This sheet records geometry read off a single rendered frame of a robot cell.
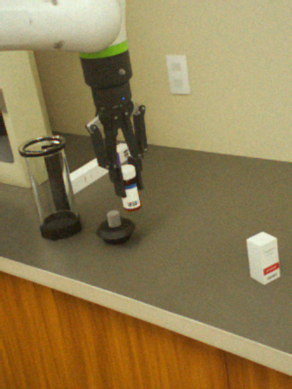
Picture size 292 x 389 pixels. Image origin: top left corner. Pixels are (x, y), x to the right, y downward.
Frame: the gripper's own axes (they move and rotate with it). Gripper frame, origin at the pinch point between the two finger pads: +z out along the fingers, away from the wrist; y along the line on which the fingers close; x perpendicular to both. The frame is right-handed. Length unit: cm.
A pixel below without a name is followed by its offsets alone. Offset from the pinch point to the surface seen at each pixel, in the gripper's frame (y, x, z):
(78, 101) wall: -40, -85, 10
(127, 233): -1.3, -6.1, 16.0
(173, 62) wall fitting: -50, -43, -6
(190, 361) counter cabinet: 6.6, 21.1, 30.8
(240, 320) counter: 2.6, 32.1, 18.0
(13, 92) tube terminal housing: -6, -58, -8
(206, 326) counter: 7.5, 28.6, 18.3
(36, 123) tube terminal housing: -10, -59, 3
